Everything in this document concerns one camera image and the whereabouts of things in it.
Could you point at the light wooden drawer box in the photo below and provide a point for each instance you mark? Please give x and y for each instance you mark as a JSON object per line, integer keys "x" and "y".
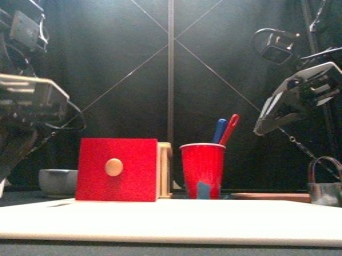
{"x": 164, "y": 170}

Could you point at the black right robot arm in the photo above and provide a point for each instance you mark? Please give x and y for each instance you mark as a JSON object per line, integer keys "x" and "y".
{"x": 327, "y": 30}

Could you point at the red plastic cup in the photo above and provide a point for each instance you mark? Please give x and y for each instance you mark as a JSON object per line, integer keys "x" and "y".
{"x": 202, "y": 170}

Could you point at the vertical metal frame pole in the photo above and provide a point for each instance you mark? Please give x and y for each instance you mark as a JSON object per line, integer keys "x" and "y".
{"x": 170, "y": 66}

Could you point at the red wooden box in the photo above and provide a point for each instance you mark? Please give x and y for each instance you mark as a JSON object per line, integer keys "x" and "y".
{"x": 120, "y": 180}

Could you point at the grey ceramic bowl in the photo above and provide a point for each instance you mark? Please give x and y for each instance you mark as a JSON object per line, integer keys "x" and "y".
{"x": 55, "y": 181}

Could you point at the flat wooden board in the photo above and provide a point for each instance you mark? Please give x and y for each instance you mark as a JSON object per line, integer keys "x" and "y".
{"x": 271, "y": 197}

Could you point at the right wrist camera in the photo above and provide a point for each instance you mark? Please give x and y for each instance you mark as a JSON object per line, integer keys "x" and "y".
{"x": 277, "y": 46}

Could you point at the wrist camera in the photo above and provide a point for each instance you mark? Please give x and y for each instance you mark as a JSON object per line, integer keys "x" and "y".
{"x": 277, "y": 46}
{"x": 27, "y": 30}

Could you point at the white cutting board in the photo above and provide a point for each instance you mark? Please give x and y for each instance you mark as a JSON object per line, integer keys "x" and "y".
{"x": 178, "y": 221}

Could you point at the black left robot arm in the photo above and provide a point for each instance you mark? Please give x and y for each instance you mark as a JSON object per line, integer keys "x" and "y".
{"x": 13, "y": 153}

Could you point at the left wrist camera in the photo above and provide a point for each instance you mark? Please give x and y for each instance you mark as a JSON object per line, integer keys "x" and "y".
{"x": 27, "y": 30}

